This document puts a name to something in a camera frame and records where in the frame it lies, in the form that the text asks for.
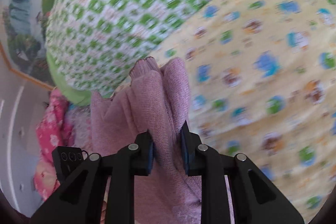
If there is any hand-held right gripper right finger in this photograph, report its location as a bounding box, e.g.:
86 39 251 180
180 120 305 224

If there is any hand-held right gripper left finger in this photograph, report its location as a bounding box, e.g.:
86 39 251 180
29 130 156 224

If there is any purple knit sweater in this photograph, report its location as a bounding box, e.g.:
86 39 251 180
91 56 204 224

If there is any pink floral quilt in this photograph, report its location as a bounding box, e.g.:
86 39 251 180
33 89 75 201

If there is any pastel floral blanket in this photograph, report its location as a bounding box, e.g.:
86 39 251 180
64 105 92 147

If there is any yellow cartoon bear blanket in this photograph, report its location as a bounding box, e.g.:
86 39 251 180
113 0 336 222

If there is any green checked quilt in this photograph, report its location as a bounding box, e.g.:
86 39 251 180
45 0 271 98

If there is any framed landscape wall painting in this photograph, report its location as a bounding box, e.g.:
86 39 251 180
1 0 79 91

